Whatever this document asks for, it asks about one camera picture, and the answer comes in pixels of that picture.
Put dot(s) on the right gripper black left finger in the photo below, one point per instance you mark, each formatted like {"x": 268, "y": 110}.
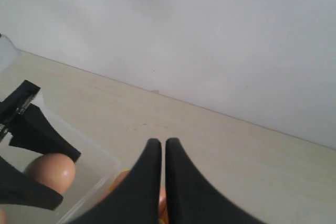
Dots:
{"x": 136, "y": 198}

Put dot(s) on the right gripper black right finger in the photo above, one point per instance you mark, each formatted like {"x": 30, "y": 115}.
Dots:
{"x": 191, "y": 198}

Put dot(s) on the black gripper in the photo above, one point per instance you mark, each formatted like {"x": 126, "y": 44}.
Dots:
{"x": 29, "y": 127}

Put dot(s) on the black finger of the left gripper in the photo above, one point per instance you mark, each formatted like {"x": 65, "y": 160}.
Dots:
{"x": 18, "y": 189}

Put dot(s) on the brown egg placed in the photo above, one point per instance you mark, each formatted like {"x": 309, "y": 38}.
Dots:
{"x": 162, "y": 201}
{"x": 105, "y": 194}

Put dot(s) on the brown egg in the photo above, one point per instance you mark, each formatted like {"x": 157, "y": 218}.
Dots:
{"x": 56, "y": 171}

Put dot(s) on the clear plastic bin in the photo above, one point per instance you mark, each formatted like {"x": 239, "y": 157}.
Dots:
{"x": 95, "y": 170}

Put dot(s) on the yellow plastic egg tray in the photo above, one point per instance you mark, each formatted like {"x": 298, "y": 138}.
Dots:
{"x": 118, "y": 179}

